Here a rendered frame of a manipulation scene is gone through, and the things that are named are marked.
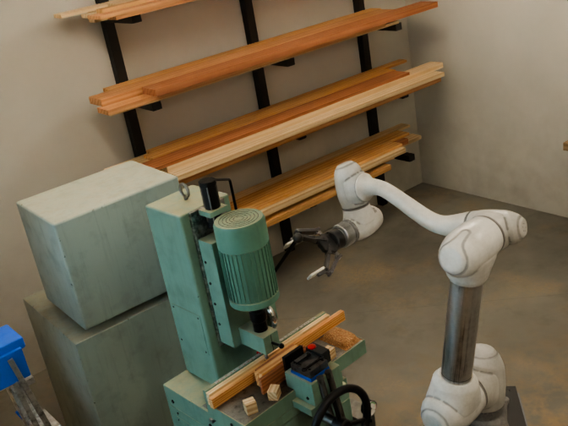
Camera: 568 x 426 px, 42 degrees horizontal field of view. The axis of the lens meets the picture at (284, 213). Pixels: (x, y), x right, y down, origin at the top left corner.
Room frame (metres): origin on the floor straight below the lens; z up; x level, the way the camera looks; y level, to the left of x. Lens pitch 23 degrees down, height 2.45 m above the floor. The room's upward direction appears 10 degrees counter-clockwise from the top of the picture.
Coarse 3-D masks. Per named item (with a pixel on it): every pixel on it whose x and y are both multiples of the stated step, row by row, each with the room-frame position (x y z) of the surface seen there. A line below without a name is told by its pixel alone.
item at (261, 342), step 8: (240, 328) 2.32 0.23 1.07; (248, 328) 2.30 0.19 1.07; (272, 328) 2.28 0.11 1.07; (240, 336) 2.32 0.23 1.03; (248, 336) 2.28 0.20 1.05; (256, 336) 2.24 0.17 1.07; (264, 336) 2.23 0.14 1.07; (272, 336) 2.24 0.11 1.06; (248, 344) 2.29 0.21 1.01; (256, 344) 2.25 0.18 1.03; (264, 344) 2.22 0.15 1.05; (272, 344) 2.24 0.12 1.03; (264, 352) 2.23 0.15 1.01
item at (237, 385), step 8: (336, 312) 2.52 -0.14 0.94; (328, 320) 2.47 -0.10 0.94; (336, 320) 2.50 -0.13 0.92; (320, 328) 2.44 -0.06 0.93; (328, 328) 2.46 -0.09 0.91; (304, 336) 2.39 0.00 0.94; (312, 336) 2.41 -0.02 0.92; (288, 344) 2.36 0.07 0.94; (296, 344) 2.36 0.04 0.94; (304, 344) 2.38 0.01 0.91; (256, 368) 2.24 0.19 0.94; (248, 376) 2.21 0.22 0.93; (232, 384) 2.17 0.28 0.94; (240, 384) 2.18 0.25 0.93; (248, 384) 2.20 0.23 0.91; (216, 392) 2.14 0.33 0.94; (224, 392) 2.14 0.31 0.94; (232, 392) 2.16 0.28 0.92; (216, 400) 2.11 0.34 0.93; (224, 400) 2.13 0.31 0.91
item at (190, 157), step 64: (128, 0) 4.36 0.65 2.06; (192, 0) 4.34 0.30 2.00; (192, 64) 4.67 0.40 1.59; (256, 64) 4.51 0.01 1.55; (384, 64) 5.71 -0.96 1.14; (128, 128) 4.54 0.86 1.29; (256, 128) 4.56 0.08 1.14; (320, 128) 4.78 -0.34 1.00; (256, 192) 4.80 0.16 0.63; (320, 192) 4.82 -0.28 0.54
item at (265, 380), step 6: (282, 366) 2.20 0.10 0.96; (270, 372) 2.17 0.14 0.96; (276, 372) 2.18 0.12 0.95; (282, 372) 2.20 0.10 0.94; (264, 378) 2.14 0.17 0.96; (270, 378) 2.16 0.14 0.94; (276, 378) 2.18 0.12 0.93; (282, 378) 2.19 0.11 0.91; (264, 384) 2.14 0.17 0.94; (276, 384) 2.17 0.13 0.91; (264, 390) 2.14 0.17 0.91
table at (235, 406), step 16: (320, 336) 2.43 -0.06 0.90; (336, 352) 2.31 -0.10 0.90; (352, 352) 2.32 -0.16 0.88; (256, 384) 2.20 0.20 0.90; (240, 400) 2.13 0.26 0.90; (256, 400) 2.11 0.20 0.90; (288, 400) 2.11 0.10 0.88; (224, 416) 2.07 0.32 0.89; (240, 416) 2.04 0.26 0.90; (256, 416) 2.03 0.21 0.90; (272, 416) 2.06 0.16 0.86
